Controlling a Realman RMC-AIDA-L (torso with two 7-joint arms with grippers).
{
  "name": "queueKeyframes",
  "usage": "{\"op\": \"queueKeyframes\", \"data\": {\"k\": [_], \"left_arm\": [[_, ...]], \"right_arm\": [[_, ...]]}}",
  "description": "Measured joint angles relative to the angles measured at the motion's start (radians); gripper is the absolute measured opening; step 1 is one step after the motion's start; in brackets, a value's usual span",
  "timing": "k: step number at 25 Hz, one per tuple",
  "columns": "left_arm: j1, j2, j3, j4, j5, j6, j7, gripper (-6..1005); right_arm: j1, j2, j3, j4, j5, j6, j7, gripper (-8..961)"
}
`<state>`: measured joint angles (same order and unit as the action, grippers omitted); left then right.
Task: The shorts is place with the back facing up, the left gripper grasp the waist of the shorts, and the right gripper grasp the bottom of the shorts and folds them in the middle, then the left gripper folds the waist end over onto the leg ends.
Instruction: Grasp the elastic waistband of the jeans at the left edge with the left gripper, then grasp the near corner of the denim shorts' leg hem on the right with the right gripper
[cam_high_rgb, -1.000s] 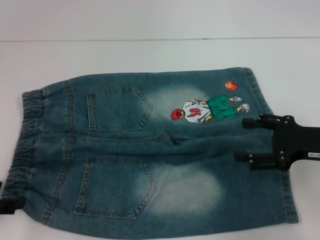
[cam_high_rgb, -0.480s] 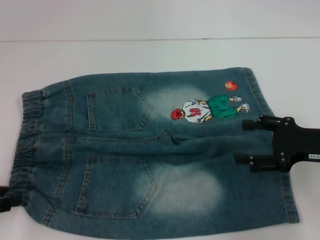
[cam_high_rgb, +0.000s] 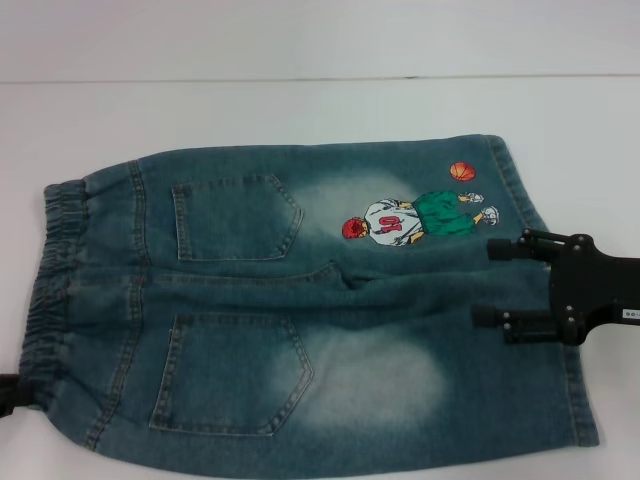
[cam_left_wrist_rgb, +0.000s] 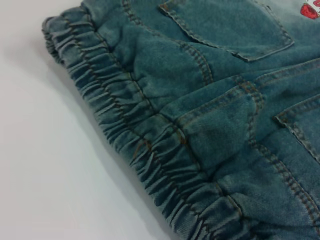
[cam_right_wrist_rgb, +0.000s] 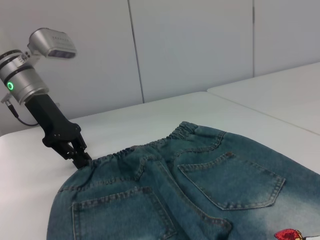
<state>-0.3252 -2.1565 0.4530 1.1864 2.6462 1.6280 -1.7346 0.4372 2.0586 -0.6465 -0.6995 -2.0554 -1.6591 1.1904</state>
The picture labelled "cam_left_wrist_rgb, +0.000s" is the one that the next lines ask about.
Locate blue denim shorts with embroidery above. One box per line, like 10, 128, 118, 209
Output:
41, 0, 320, 240

